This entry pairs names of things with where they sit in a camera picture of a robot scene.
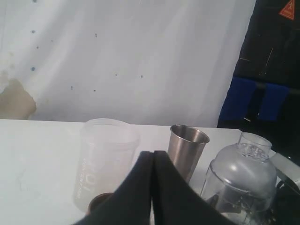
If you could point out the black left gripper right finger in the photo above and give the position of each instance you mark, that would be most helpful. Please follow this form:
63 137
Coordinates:
174 201

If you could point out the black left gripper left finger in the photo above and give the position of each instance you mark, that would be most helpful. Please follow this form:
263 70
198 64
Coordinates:
130 204

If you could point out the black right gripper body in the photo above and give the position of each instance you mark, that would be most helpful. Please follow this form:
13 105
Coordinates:
286 206

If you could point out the brown wooden cup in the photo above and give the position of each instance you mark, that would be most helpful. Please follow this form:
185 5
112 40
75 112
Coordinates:
98 200

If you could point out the stainless steel cup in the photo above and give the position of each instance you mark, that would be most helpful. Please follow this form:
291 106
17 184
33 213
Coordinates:
185 148

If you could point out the clear dome lid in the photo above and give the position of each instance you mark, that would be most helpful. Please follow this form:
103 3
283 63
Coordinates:
242 174

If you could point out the clear plastic measuring jar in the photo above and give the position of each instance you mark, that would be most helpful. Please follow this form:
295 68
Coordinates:
234 206

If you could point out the translucent plastic jar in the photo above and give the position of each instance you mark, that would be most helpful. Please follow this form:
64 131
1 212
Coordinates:
106 155

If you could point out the dark object at right edge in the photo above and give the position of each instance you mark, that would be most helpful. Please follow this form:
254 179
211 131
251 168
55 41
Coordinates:
264 95

